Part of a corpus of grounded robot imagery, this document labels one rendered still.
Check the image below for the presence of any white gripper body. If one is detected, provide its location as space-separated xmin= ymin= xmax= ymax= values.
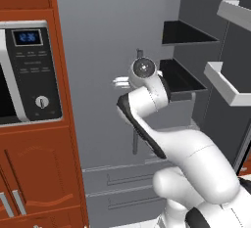
xmin=112 ymin=75 xmax=132 ymax=90

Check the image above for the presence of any grey fridge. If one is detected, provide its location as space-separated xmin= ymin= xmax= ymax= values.
xmin=53 ymin=0 xmax=251 ymax=228

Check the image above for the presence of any grey closed fridge door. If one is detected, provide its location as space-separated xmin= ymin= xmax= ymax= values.
xmin=53 ymin=0 xmax=184 ymax=171

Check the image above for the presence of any black fridge shelf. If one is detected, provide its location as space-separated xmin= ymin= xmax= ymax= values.
xmin=158 ymin=58 xmax=209 ymax=102
xmin=161 ymin=20 xmax=221 ymax=46

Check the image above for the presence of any white fridge door bin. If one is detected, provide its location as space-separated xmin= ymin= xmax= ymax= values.
xmin=203 ymin=61 xmax=251 ymax=108
xmin=216 ymin=0 xmax=251 ymax=32

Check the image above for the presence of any grey fridge drawer front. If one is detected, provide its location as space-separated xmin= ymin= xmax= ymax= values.
xmin=85 ymin=186 xmax=171 ymax=228
xmin=81 ymin=158 xmax=175 ymax=197

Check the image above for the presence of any grey open fridge door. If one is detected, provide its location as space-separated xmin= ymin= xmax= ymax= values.
xmin=199 ymin=0 xmax=251 ymax=175

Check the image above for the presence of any black and silver microwave oven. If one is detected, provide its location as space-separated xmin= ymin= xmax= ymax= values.
xmin=0 ymin=20 xmax=64 ymax=127

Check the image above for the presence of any red-brown drawer front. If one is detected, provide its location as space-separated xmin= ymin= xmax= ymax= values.
xmin=0 ymin=206 xmax=88 ymax=228

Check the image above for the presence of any grey fridge door handle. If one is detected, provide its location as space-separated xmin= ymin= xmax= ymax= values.
xmin=131 ymin=48 xmax=144 ymax=157

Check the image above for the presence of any grey fridge drawer handle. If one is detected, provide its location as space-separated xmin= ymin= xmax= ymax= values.
xmin=105 ymin=171 xmax=159 ymax=188
xmin=107 ymin=195 xmax=164 ymax=211

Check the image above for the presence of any silver cupboard handle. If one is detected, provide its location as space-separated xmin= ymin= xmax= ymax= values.
xmin=0 ymin=191 xmax=15 ymax=219
xmin=12 ymin=189 xmax=27 ymax=217

